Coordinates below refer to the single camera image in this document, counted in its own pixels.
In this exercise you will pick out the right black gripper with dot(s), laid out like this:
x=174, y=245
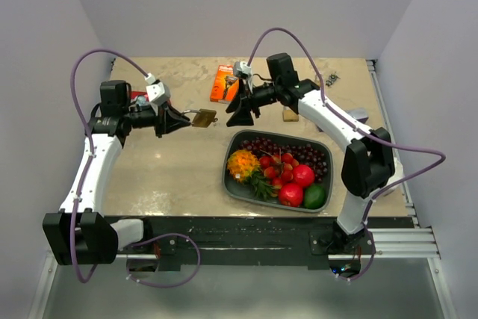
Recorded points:
x=243, y=103

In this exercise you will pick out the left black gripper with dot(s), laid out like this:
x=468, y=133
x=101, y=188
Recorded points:
x=169, y=119

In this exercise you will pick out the large brass padlock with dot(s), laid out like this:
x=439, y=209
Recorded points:
x=203, y=118

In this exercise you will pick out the brass padlock with key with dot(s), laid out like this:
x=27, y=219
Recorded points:
x=289, y=116

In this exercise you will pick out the black key bunch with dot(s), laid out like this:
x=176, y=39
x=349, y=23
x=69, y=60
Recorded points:
x=332, y=78

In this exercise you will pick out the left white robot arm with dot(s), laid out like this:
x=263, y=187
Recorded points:
x=78, y=233

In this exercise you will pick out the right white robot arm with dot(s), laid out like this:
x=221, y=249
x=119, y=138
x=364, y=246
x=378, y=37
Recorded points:
x=368, y=162

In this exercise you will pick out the orange razor box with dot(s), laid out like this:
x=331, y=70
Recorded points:
x=225, y=85

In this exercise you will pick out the grey fruit tray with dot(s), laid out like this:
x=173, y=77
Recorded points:
x=245, y=192

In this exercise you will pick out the red toothpaste box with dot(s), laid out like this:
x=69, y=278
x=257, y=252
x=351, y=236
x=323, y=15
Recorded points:
x=139, y=98

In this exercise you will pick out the orange horned melon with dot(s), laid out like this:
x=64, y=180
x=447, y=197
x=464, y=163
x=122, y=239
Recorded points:
x=242, y=165

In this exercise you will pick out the green pineapple leaf top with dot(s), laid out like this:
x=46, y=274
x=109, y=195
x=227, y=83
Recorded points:
x=263, y=190

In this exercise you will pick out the dark red grapes bunch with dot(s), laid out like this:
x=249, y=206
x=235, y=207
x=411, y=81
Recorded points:
x=306, y=153

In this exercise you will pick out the upper red pomegranate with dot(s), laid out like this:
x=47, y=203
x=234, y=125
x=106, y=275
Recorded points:
x=303, y=175

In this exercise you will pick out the red pomegranate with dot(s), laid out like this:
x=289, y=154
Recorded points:
x=303, y=175
x=291, y=194

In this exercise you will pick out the lower red pomegranate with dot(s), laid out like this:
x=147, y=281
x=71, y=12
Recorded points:
x=291, y=194

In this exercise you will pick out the green avocado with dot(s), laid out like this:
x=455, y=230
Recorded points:
x=314, y=197

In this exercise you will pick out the purple toothpaste box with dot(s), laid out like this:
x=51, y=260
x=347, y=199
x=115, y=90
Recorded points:
x=359, y=114

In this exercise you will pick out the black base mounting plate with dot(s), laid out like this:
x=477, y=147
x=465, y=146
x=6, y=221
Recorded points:
x=246, y=241

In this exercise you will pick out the white paper towel roll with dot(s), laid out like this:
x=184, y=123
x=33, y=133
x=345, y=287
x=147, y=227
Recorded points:
x=398, y=175

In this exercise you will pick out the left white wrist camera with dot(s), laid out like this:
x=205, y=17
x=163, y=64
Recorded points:
x=158, y=93

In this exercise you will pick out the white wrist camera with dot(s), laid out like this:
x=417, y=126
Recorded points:
x=242, y=70
x=158, y=93

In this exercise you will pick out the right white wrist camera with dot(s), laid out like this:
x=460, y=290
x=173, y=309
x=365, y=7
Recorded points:
x=242, y=70

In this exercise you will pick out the aluminium frame rail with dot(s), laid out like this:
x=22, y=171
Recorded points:
x=389, y=243

